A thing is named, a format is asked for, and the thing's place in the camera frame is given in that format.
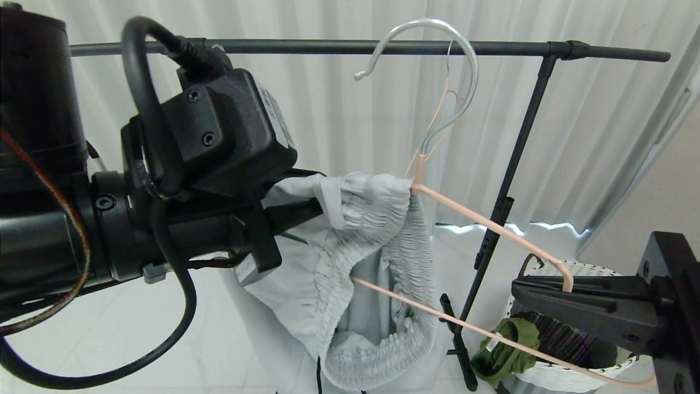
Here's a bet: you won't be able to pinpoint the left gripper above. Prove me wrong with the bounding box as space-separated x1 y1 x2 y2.
90 171 325 285

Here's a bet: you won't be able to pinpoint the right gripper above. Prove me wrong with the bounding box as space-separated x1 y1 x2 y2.
511 231 700 394

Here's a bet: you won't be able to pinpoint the pale grey shorts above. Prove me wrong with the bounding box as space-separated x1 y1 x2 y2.
235 172 441 392

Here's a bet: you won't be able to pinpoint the green printed shirt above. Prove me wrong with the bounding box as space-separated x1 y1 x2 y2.
470 317 541 389

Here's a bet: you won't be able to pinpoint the pink clothes hanger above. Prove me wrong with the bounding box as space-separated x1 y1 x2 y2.
404 41 465 180
350 18 658 390

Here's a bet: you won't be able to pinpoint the white laundry basket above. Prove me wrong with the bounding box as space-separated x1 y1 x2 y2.
503 253 640 394

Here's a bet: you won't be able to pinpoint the black clothes rack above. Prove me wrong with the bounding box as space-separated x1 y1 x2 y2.
70 37 672 392

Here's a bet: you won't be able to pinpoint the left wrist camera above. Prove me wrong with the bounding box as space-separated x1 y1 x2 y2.
120 47 299 199

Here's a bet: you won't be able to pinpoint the black cable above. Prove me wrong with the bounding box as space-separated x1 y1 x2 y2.
0 15 237 390

